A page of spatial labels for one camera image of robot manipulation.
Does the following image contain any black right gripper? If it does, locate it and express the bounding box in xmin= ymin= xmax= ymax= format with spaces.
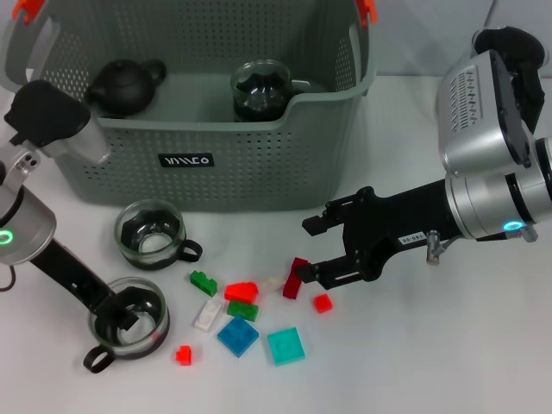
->
xmin=292 ymin=178 xmax=455 ymax=292

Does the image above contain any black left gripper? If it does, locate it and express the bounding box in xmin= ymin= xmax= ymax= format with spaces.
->
xmin=30 ymin=239 xmax=140 ymax=331

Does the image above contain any grey perforated storage basket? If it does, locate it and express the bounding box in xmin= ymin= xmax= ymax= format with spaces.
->
xmin=0 ymin=0 xmax=380 ymax=212

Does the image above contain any dark red long brick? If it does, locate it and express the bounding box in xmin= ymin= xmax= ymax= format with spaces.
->
xmin=282 ymin=257 xmax=310 ymax=299

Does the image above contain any white thick brick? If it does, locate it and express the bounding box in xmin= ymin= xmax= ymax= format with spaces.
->
xmin=258 ymin=273 xmax=288 ymax=294

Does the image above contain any white flat plate brick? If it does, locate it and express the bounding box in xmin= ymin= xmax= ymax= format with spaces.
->
xmin=191 ymin=301 xmax=225 ymax=333

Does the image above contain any green stepped brick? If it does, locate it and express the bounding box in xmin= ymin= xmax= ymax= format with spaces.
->
xmin=188 ymin=270 xmax=218 ymax=298

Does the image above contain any bright red sloped brick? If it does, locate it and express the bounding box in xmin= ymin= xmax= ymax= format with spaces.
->
xmin=223 ymin=281 xmax=259 ymax=303

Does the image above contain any green rectangular brick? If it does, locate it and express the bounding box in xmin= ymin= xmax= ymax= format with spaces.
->
xmin=226 ymin=300 xmax=260 ymax=323

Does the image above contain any teal square brick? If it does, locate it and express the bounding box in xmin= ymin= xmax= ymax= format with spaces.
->
xmin=267 ymin=326 xmax=306 ymax=367

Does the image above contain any blue square brick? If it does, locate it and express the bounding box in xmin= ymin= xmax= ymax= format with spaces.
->
xmin=216 ymin=315 xmax=260 ymax=358

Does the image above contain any black clay teapot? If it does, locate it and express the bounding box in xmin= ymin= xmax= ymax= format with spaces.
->
xmin=84 ymin=59 xmax=168 ymax=120

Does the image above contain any grey right arm cable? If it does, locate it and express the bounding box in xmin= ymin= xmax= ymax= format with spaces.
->
xmin=424 ymin=226 xmax=540 ymax=264

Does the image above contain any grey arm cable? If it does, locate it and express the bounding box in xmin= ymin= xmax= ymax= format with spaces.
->
xmin=424 ymin=226 xmax=540 ymax=264
xmin=0 ymin=265 xmax=18 ymax=293

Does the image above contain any grey left arm cable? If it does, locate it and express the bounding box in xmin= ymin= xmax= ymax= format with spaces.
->
xmin=0 ymin=265 xmax=18 ymax=293

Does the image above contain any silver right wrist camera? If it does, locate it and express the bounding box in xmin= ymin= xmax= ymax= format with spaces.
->
xmin=436 ymin=47 xmax=532 ymax=178

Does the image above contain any orange basket handle clip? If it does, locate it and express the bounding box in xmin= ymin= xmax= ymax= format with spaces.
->
xmin=356 ymin=0 xmax=380 ymax=28
xmin=11 ymin=0 xmax=47 ymax=22

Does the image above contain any glass pitcher with black handle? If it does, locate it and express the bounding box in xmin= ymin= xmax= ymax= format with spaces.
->
xmin=435 ymin=26 xmax=547 ymax=143

